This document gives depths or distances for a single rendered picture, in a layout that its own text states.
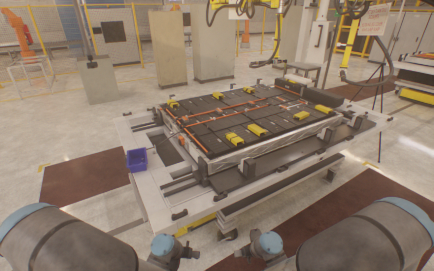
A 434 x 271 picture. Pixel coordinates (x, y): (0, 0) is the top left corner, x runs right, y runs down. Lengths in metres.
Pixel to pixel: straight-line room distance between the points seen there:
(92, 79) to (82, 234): 5.36
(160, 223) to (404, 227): 1.14
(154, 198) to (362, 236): 1.25
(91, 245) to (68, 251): 0.04
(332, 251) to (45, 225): 0.52
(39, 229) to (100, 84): 5.36
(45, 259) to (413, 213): 0.66
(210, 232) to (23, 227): 1.93
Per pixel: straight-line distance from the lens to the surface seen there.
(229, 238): 2.21
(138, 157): 1.91
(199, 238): 2.28
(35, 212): 0.55
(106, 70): 5.72
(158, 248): 1.00
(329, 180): 3.07
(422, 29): 11.15
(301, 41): 6.38
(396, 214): 0.54
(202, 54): 6.50
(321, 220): 2.62
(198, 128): 1.86
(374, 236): 0.48
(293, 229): 2.44
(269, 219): 2.46
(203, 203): 1.42
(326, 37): 5.12
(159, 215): 1.40
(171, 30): 6.18
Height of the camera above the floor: 1.89
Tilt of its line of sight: 30 degrees down
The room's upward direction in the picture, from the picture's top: 1 degrees counter-clockwise
